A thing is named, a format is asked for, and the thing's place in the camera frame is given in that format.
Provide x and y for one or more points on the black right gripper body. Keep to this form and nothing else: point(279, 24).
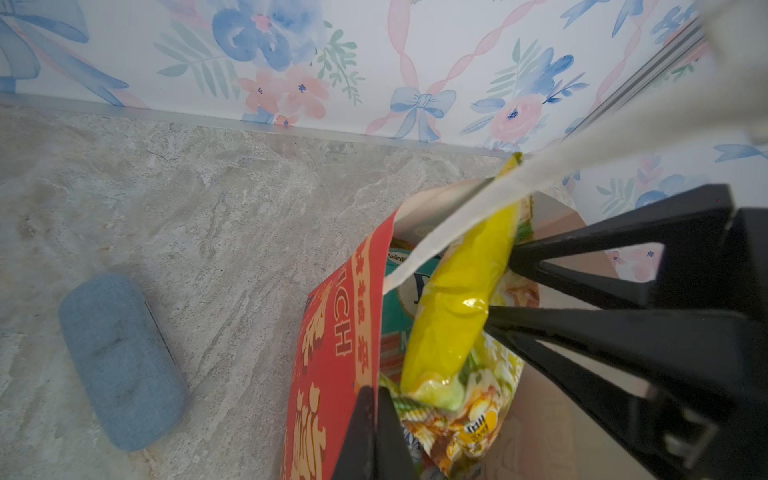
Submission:
point(732, 300)

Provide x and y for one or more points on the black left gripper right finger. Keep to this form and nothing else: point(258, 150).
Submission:
point(393, 459)

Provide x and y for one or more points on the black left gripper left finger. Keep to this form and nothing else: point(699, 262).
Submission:
point(357, 457)

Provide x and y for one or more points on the yellow nut snack packet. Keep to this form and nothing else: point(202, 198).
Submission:
point(458, 383)

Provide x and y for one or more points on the red paper gift bag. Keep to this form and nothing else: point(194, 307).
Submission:
point(545, 435)

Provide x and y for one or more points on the pink fruit candy packet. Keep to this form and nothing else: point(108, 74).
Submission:
point(400, 306)

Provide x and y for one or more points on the light blue oblong object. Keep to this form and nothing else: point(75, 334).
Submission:
point(131, 378)

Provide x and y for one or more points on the aluminium right corner post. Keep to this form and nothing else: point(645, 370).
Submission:
point(682, 45)

